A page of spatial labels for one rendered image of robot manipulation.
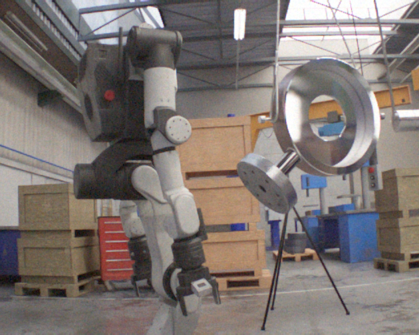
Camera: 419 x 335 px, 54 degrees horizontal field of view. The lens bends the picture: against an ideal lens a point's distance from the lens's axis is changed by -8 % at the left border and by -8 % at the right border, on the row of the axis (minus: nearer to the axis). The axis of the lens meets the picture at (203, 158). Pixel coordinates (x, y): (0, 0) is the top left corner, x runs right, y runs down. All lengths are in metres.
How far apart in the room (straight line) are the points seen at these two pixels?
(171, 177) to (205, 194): 4.17
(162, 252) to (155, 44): 0.64
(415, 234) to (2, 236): 5.78
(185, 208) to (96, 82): 0.48
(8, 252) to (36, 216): 1.46
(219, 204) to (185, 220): 4.18
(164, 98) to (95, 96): 0.23
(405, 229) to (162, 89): 4.99
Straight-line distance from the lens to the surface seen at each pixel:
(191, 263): 1.24
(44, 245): 5.47
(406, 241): 5.97
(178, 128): 1.23
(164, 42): 1.32
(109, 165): 1.38
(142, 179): 1.38
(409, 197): 6.03
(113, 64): 1.43
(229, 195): 5.39
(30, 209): 5.58
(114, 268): 5.58
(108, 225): 5.55
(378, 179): 2.27
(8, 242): 6.84
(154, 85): 1.27
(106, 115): 1.37
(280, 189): 1.19
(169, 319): 1.46
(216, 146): 5.50
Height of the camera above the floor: 0.79
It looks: 9 degrees up
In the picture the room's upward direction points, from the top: 3 degrees counter-clockwise
